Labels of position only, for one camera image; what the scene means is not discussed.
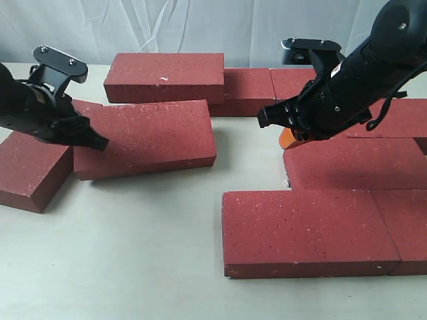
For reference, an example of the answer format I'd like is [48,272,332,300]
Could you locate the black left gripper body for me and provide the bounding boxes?
[19,83,109,150]

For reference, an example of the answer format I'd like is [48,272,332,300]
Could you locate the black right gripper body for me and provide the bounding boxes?
[257,49,397,142]

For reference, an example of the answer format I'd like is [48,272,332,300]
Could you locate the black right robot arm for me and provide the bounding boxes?
[257,1,426,149]

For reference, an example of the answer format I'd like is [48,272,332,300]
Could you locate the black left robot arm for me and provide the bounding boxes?
[1,65,109,151]

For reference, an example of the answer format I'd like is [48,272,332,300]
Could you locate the middle row red brick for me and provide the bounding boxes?
[283,138,426,190]

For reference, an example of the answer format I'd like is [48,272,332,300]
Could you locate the right second row brick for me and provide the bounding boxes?
[343,98,426,138]

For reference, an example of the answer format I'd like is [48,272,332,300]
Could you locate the white backdrop curtain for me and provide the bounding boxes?
[1,0,384,67]

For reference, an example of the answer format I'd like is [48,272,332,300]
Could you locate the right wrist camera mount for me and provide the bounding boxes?
[282,37,345,77]

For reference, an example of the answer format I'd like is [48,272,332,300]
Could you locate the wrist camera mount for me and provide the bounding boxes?
[28,45,89,97]
[282,37,345,77]

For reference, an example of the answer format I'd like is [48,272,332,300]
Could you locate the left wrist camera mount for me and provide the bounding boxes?
[28,45,89,97]

